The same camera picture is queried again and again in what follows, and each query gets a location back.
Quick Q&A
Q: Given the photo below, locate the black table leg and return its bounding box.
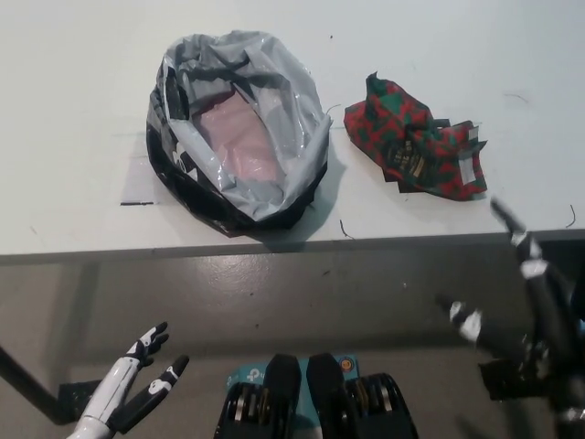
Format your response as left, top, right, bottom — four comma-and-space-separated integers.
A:
0, 342, 60, 424

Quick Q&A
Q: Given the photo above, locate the black grey plastic bag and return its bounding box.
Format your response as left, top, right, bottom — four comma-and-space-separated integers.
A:
144, 29, 333, 239

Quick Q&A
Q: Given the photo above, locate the right black robot torso block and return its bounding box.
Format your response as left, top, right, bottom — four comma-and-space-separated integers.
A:
305, 352, 420, 439

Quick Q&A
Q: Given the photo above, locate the pink flat packet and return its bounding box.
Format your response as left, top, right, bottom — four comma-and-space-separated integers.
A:
194, 98, 284, 182

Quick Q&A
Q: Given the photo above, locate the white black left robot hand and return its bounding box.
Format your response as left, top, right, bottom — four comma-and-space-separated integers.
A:
68, 321, 191, 439

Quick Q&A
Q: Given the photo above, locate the left black robot torso block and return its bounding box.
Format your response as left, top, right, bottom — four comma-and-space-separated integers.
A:
214, 352, 303, 439

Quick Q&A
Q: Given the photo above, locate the red green coffee bean bag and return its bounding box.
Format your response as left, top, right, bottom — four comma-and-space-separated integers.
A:
343, 70, 489, 196

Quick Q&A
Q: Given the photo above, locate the black robot torso block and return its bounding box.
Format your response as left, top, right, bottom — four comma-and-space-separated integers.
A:
305, 352, 420, 439
214, 352, 303, 439

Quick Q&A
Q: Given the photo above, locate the black table foot plate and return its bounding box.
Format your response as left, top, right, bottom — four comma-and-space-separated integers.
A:
477, 359, 557, 403
57, 378, 109, 412

